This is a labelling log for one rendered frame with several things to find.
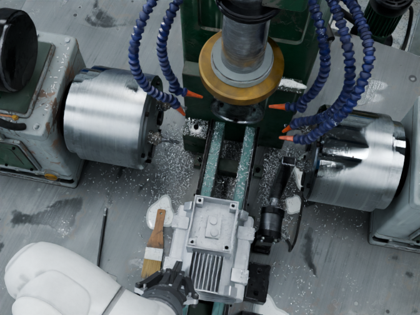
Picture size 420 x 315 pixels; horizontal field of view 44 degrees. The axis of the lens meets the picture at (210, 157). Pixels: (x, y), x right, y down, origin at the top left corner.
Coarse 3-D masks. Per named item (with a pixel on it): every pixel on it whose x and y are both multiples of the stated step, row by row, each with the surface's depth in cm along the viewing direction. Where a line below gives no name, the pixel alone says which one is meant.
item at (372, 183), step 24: (360, 120) 123; (384, 120) 124; (312, 144) 132; (336, 144) 120; (360, 144) 120; (384, 144) 120; (312, 168) 124; (336, 168) 120; (360, 168) 120; (384, 168) 119; (312, 192) 125; (336, 192) 124; (360, 192) 122; (384, 192) 123
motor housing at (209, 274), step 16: (240, 224) 122; (176, 240) 121; (240, 240) 121; (176, 256) 119; (192, 256) 117; (208, 256) 116; (240, 256) 120; (192, 272) 114; (208, 272) 115; (224, 272) 116; (208, 288) 114; (240, 288) 118
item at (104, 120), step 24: (96, 72) 128; (120, 72) 130; (72, 96) 125; (96, 96) 124; (120, 96) 124; (144, 96) 124; (72, 120) 126; (96, 120) 124; (120, 120) 123; (144, 120) 125; (72, 144) 130; (96, 144) 126; (120, 144) 125; (144, 144) 128
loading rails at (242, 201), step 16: (224, 128) 151; (208, 144) 145; (256, 144) 145; (208, 160) 145; (224, 160) 152; (240, 160) 145; (208, 176) 143; (240, 176) 143; (256, 176) 153; (208, 192) 141; (240, 192) 141; (240, 208) 139; (208, 304) 137; (224, 304) 130
